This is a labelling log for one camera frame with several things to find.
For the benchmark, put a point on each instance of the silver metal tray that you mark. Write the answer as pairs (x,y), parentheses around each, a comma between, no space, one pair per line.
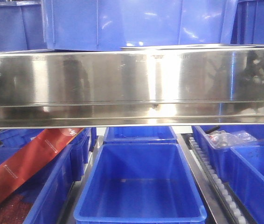
(194,46)

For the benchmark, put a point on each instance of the blue bin lower centre rear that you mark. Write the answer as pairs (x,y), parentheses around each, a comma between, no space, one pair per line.
(139,134)

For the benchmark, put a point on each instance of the blue bin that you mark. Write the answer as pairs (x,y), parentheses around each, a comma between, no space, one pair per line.
(247,178)
(78,152)
(140,184)
(139,134)
(109,25)
(220,158)
(40,199)
(21,25)
(249,22)

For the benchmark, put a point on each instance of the blue bin lower centre front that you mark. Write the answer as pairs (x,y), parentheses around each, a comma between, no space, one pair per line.
(140,184)

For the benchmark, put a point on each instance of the red printed packaging bag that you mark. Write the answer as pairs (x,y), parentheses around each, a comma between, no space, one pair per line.
(31,158)

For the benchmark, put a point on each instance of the clear plastic bags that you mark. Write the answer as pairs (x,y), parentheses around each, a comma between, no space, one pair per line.
(220,139)

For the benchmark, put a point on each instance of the blue bin lower right rear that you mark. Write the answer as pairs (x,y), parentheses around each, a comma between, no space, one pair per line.
(220,158)

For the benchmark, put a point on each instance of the blue bin upper centre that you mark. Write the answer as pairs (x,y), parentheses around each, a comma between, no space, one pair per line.
(109,25)

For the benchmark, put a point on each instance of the blue bin lower left rear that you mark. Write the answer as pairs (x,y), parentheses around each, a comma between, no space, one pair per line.
(78,152)

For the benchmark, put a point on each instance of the blue bin lower right front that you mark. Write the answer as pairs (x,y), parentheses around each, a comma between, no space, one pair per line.
(247,178)

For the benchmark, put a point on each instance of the white roller conveyor track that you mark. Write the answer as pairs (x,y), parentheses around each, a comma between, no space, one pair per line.
(225,197)

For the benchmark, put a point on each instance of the blue bin upper left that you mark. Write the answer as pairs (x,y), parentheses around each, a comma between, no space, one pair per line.
(21,25)

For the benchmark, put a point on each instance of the blue bin lower left front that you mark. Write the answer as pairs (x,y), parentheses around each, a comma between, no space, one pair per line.
(40,199)

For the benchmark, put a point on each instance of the blue bin upper right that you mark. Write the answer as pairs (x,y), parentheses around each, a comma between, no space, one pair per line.
(249,22)

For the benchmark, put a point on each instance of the stainless steel shelf rail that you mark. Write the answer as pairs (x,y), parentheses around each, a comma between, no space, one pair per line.
(131,88)

